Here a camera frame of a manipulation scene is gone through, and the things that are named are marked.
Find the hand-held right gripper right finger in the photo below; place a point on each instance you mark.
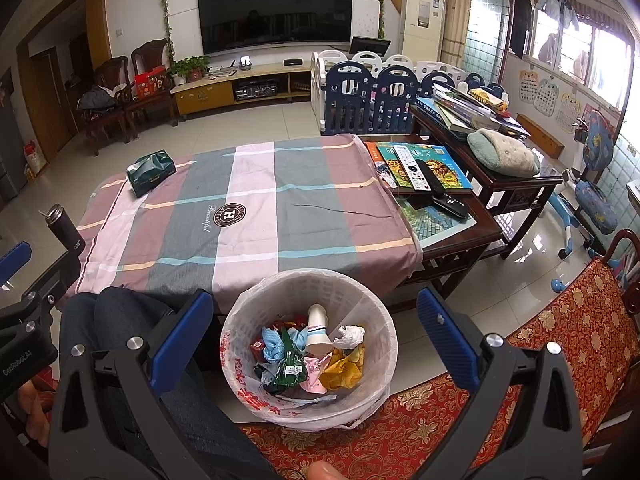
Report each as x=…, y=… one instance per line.
x=445, y=335

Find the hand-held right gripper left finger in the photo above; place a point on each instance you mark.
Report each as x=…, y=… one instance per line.
x=182, y=335

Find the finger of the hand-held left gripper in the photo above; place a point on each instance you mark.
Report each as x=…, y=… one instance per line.
x=15, y=260
x=40, y=305

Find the clear plastic bin liner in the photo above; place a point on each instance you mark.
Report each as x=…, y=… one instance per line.
x=240, y=385

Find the clear plastic wrapper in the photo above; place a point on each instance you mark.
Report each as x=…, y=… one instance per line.
x=272, y=342

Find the white tissue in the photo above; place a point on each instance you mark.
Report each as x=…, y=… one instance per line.
x=350, y=336

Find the white plastic waste bin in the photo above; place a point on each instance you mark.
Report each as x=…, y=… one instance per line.
x=350, y=300

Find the yellow snack bag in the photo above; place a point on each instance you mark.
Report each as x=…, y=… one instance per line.
x=345, y=370

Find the green snack packet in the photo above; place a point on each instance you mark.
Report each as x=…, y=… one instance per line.
x=291, y=365

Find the white paper cup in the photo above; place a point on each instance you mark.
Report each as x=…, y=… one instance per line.
x=318, y=330

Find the pink packet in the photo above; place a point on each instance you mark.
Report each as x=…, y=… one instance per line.
x=315, y=377

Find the person's left hand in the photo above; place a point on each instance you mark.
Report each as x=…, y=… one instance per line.
x=35, y=405

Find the person's right hand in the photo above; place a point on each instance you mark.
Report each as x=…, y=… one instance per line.
x=325, y=472

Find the dark thermos bottle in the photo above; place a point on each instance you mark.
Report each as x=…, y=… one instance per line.
x=62, y=232

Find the person's blue jeans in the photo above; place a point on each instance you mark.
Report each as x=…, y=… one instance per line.
x=125, y=310

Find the dark wooden coffee table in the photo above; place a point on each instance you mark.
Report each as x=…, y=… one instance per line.
x=460, y=250

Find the grey refrigerator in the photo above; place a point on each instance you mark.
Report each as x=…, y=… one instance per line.
x=10, y=160

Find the red white bag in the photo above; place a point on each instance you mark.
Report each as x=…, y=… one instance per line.
x=35, y=157

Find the wooden door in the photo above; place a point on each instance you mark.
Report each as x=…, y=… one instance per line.
x=50, y=105

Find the green tissue box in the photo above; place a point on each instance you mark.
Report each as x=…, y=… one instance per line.
x=150, y=172

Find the dark wooden side table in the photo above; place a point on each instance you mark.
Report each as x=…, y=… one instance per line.
x=520, y=190

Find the dark wooden armchair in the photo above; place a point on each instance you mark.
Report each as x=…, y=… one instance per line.
x=107, y=125
x=155, y=105

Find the blue picture book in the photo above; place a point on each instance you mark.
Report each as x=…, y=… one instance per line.
x=447, y=170

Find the white remote control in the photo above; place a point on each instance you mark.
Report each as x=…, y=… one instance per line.
x=410, y=167

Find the plaid tablecloth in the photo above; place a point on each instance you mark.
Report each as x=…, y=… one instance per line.
x=300, y=210

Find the dark bag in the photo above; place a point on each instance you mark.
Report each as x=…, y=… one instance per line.
x=95, y=99

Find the orange book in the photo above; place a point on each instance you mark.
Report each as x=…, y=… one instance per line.
x=375, y=160

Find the grey-green plush cushion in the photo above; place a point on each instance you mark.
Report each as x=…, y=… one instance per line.
x=505, y=152

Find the blue child's desk chair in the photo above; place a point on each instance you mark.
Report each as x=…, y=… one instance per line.
x=597, y=200

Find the long wooden box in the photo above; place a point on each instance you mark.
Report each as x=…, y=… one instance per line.
x=540, y=135

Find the red gift box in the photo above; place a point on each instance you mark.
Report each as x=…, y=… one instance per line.
x=150, y=82

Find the stack of books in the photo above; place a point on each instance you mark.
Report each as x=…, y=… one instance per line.
x=465, y=110

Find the wooden TV stand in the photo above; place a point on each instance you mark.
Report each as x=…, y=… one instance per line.
x=200, y=97

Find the black stereo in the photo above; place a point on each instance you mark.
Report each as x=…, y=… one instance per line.
x=256, y=91

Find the blue white playpen fence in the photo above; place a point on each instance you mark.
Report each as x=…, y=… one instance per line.
x=360, y=95

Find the green potted plant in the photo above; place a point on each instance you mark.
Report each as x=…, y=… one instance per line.
x=190, y=67

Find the small white clock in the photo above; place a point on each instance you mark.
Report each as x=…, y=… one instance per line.
x=245, y=62

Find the black set-top box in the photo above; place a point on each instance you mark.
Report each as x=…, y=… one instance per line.
x=293, y=62

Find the black monitor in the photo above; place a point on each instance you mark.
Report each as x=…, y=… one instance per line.
x=370, y=46

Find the window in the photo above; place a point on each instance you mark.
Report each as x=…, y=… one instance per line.
x=600, y=55

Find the white standing air conditioner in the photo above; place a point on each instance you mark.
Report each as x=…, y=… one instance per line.
x=422, y=15

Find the beige curtain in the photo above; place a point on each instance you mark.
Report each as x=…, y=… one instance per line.
x=457, y=10

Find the dark hanging garment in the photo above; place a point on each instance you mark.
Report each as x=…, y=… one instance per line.
x=521, y=15

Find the large black television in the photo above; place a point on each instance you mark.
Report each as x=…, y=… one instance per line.
x=275, y=10

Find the blue hanging garment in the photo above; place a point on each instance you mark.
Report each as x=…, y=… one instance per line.
x=557, y=7

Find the children's wall chart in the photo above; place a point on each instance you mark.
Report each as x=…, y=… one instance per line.
x=546, y=97
x=567, y=112
x=527, y=86

